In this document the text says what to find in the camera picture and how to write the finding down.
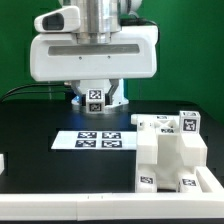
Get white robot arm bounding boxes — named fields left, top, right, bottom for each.
left=30, top=0, right=159, bottom=112

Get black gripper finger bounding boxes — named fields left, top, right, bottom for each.
left=70, top=80, right=86, bottom=98
left=105, top=79, right=119, bottom=105

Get white L-shaped fence frame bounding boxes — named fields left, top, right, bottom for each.
left=0, top=167, right=224, bottom=221

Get small white tagged cube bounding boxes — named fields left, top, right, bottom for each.
left=179, top=111, right=201, bottom=133

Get black cables at base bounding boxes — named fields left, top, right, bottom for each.
left=0, top=82, right=73, bottom=103

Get white tagged chair part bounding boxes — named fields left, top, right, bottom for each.
left=154, top=113, right=207, bottom=168

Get long white chair back part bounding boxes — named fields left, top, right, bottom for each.
left=131, top=114, right=158, bottom=165

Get white chair seat part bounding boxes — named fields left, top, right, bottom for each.
left=134, top=133, right=198, bottom=193

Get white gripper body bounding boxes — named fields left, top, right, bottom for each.
left=30, top=26, right=158, bottom=81

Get paper sheet with tags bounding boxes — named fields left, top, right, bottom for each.
left=51, top=131, right=136, bottom=150

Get white part at left edge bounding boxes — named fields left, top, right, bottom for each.
left=0, top=154, right=4, bottom=175

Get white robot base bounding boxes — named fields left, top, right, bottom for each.
left=71, top=79, right=129, bottom=115

